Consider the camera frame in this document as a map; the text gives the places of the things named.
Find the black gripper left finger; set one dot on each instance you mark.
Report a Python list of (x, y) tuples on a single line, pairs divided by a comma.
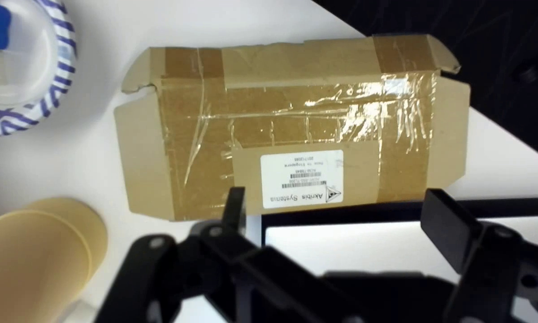
[(233, 209)]

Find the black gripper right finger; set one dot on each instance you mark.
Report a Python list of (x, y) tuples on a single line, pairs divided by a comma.
[(450, 225)]

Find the brown taped cardboard box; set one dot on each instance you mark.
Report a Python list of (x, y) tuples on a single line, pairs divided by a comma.
[(293, 120)]

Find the white flat board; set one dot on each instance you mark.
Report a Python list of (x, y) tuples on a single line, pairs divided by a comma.
[(352, 245)]

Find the tan paper cup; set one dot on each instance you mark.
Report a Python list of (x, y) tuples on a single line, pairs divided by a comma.
[(29, 270), (92, 231)]

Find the blue patterned paper plate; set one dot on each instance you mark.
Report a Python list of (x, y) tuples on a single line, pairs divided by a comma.
[(54, 91)]

